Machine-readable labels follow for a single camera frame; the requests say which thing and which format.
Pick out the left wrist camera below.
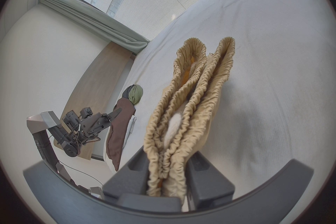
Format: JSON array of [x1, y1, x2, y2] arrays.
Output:
[[79, 107, 93, 120]]

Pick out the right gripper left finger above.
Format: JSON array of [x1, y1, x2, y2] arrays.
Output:
[[103, 146, 150, 202]]

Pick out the black garment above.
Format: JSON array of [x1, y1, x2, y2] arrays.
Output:
[[121, 84, 135, 100]]

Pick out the bed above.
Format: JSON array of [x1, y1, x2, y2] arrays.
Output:
[[54, 0, 336, 200]]

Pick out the green garment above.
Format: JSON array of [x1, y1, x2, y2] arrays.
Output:
[[129, 84, 144, 106]]

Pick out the brown garment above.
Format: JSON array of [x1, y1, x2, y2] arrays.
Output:
[[106, 97, 136, 172]]

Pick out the grey-green curtain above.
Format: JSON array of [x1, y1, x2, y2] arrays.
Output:
[[39, 0, 151, 55]]

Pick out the tan shorts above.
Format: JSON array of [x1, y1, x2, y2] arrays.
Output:
[[144, 37, 235, 198]]

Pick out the white garment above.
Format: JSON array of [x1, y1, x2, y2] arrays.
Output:
[[122, 116, 137, 150]]

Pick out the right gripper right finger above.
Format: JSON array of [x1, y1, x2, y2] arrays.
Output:
[[187, 151, 235, 212]]

